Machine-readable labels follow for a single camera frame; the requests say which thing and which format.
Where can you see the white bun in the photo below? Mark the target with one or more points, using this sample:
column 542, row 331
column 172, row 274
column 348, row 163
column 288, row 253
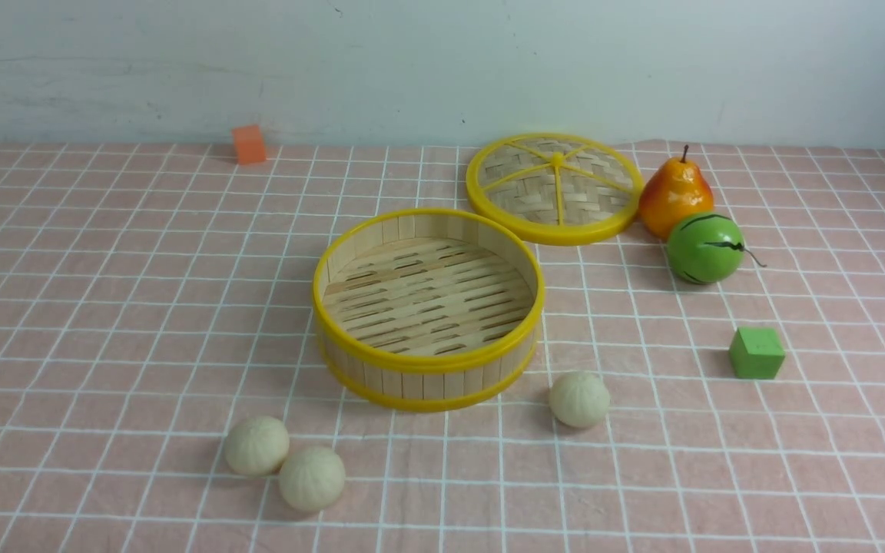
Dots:
column 312, row 479
column 579, row 399
column 256, row 446

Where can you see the bamboo steamer tray yellow rim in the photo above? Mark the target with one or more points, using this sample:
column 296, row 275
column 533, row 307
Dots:
column 428, row 310

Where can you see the woven bamboo steamer lid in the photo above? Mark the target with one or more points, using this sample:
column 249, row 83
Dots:
column 554, row 189

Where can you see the orange cube block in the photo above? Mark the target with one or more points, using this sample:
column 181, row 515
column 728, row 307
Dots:
column 249, row 144

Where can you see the orange yellow toy pear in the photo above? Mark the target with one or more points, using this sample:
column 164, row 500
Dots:
column 677, row 190

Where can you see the green toy watermelon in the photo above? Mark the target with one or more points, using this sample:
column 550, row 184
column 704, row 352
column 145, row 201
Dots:
column 706, row 248

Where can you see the green cube block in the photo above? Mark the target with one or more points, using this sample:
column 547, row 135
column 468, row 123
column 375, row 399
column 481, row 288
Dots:
column 756, row 353

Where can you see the pink checkered tablecloth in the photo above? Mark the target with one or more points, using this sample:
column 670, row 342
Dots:
column 153, row 297

